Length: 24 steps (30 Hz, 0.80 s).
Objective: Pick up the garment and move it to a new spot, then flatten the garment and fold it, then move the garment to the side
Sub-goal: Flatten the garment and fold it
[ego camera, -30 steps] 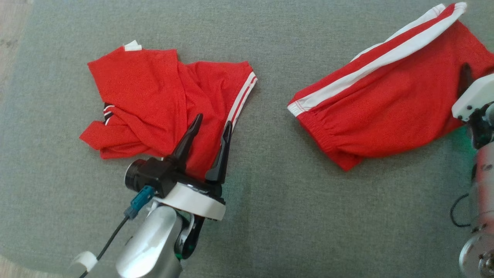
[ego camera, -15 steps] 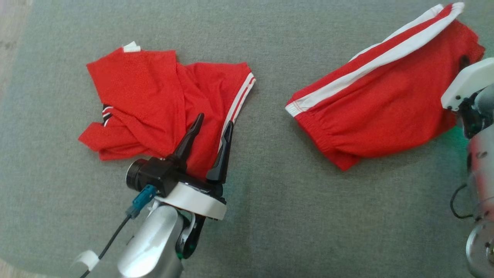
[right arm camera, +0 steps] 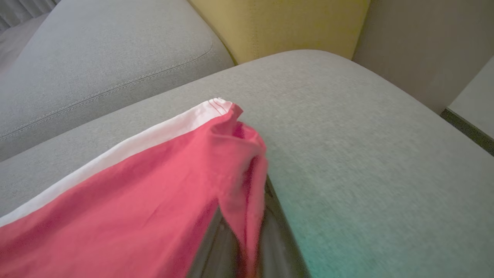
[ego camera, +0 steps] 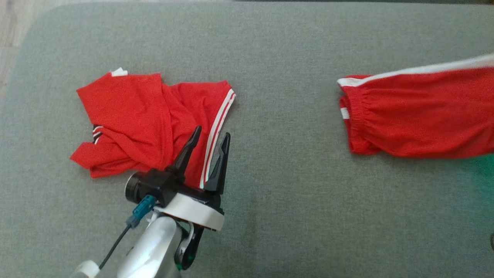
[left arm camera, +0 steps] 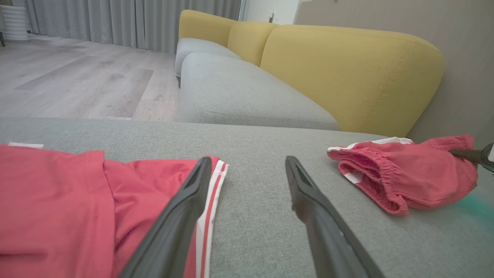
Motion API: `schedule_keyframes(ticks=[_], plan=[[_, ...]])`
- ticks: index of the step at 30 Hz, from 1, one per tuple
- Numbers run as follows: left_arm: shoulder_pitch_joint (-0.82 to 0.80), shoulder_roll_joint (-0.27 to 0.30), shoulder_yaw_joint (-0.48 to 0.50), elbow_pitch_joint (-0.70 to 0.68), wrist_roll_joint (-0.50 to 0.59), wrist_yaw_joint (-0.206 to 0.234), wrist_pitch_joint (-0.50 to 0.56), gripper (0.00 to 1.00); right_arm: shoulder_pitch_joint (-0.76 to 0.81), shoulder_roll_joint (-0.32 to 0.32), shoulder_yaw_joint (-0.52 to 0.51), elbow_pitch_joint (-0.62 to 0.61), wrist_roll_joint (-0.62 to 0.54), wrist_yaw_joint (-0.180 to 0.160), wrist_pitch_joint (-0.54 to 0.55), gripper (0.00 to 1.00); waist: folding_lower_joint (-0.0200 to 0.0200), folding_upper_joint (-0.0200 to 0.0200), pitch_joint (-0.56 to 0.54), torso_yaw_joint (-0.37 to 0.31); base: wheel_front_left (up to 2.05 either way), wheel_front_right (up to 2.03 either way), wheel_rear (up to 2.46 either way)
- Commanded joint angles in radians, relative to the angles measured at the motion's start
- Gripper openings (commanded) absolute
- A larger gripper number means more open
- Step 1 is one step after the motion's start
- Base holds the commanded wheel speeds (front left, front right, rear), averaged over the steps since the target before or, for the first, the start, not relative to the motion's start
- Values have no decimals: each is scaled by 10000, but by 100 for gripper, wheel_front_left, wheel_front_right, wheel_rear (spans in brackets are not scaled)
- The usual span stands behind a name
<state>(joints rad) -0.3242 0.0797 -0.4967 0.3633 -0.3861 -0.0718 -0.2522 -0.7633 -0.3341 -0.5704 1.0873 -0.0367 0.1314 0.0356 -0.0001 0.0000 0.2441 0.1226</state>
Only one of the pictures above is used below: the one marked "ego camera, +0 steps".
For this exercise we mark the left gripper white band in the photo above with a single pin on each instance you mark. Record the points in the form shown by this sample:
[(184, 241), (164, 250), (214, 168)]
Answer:
[(193, 208)]

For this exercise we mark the red Bulls jersey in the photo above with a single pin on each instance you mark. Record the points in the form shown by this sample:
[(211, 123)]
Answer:
[(131, 112)]

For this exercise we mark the red shorts with white stripe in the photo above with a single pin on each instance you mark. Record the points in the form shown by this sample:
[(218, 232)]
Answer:
[(417, 116)]

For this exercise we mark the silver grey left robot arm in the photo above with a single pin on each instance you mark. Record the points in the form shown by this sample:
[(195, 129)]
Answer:
[(150, 247)]

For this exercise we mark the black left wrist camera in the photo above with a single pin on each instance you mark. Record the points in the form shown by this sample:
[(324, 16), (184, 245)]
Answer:
[(146, 185)]

